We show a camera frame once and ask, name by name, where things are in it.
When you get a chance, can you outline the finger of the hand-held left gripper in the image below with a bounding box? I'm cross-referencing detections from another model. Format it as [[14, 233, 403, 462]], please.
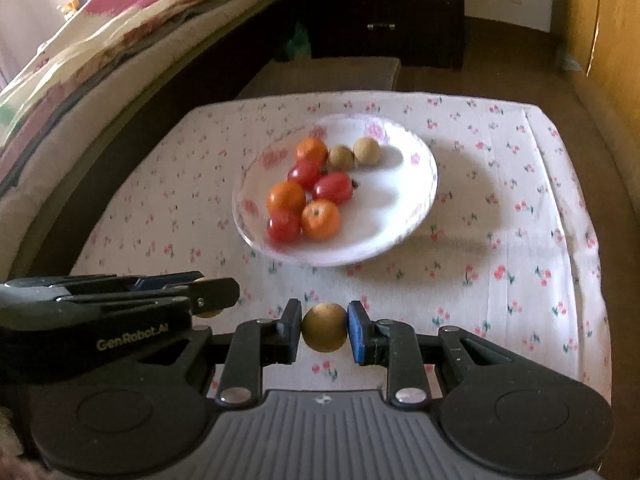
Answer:
[[55, 277, 242, 318], [50, 271, 203, 293]]

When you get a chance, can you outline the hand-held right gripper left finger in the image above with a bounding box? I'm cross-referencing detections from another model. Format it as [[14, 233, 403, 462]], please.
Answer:
[[135, 298, 303, 407]]

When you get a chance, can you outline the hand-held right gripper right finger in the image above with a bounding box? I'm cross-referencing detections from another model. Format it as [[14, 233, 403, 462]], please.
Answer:
[[347, 300, 556, 408]]

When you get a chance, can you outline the brown longan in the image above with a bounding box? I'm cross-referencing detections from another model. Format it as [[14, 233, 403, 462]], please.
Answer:
[[327, 145, 356, 171], [192, 276, 224, 319], [301, 302, 349, 353], [353, 137, 382, 166]]

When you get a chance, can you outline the orange tangerine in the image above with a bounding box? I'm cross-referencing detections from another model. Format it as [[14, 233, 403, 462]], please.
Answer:
[[295, 137, 329, 167], [301, 199, 342, 242], [266, 180, 307, 215]]

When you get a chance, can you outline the white floral plate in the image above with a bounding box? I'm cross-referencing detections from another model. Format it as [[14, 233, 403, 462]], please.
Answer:
[[231, 112, 439, 268]]

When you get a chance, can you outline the red tomato with stem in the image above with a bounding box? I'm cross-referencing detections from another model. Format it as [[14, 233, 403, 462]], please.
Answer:
[[312, 171, 360, 206]]

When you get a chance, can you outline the cherry print tablecloth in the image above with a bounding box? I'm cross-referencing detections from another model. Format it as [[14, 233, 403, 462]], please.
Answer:
[[70, 91, 613, 406]]

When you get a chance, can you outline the brown ottoman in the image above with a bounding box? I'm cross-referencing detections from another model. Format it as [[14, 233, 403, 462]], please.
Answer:
[[235, 56, 401, 101]]

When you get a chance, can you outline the floral blanket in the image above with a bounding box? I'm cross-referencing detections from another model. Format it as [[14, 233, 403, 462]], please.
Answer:
[[0, 0, 286, 161]]

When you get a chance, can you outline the green bag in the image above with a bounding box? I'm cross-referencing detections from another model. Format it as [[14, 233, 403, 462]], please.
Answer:
[[287, 22, 313, 61]]

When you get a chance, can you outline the dark wooden nightstand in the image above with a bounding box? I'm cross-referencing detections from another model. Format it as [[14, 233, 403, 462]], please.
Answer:
[[285, 0, 466, 71]]

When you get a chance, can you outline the yellow wooden wardrobe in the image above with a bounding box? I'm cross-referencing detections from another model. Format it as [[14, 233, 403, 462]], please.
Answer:
[[552, 0, 640, 81]]

